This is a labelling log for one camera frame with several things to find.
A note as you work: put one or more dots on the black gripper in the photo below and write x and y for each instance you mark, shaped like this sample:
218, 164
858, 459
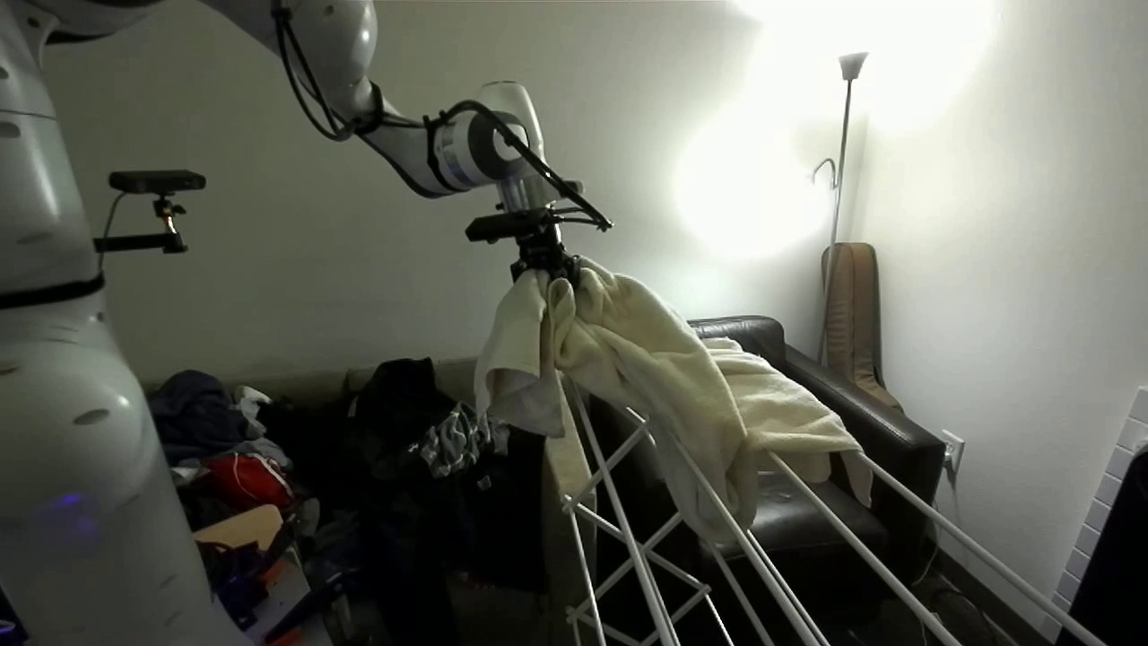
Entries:
541, 254

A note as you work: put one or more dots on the white terry towel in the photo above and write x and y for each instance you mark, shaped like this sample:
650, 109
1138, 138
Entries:
647, 360

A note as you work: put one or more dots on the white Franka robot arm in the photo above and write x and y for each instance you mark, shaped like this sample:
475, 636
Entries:
73, 478

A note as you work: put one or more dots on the olive green fabric couch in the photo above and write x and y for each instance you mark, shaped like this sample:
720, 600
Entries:
326, 385

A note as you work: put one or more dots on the black white patterned cloth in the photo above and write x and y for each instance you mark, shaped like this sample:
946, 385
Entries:
454, 443

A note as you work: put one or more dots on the white floor lamp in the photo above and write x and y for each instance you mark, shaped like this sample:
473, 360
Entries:
847, 146

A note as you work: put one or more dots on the red item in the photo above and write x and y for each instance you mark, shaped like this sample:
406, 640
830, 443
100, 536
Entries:
244, 478

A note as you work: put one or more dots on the dark blue clothes heap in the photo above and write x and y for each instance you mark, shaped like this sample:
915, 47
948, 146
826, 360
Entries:
200, 413

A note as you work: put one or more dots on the white metal drying rack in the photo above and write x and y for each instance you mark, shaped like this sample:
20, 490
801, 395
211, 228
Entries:
765, 571

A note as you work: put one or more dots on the black leather armchair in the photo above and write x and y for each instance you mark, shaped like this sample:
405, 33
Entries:
899, 443

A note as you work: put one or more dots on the brown cardboard box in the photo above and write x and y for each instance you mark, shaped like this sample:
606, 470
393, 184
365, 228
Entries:
244, 539

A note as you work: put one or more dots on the black rounded object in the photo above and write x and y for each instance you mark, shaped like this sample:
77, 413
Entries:
1119, 562

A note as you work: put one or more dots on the black camera on stand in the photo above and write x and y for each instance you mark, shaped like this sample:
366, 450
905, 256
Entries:
155, 181

